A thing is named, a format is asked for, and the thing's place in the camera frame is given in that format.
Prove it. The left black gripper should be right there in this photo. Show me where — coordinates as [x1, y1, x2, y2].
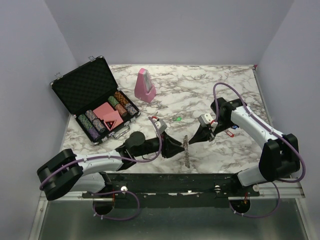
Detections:
[133, 131, 185, 159]

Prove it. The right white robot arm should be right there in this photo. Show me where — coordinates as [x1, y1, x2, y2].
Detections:
[188, 97, 301, 196]

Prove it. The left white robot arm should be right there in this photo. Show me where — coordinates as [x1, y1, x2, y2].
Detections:
[36, 131, 185, 201]

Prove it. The red tag key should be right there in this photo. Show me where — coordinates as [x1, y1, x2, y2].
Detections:
[225, 129, 235, 138]

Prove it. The green tag key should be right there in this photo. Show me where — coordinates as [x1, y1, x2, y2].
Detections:
[173, 116, 182, 122]

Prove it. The pink metronome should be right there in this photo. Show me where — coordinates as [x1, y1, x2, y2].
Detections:
[134, 68, 157, 103]

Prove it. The black poker chip case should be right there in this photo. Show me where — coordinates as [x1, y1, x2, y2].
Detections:
[50, 56, 141, 145]

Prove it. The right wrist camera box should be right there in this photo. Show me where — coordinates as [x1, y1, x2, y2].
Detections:
[198, 113, 217, 128]

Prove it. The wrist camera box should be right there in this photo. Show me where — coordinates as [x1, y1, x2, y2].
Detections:
[151, 116, 169, 134]
[198, 113, 217, 128]

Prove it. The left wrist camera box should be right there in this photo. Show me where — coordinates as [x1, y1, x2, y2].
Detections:
[151, 116, 169, 134]

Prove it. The black front mounting rail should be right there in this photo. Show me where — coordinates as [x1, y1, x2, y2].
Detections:
[82, 173, 260, 208]

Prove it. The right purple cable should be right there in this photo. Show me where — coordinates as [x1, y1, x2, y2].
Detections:
[212, 82, 306, 218]

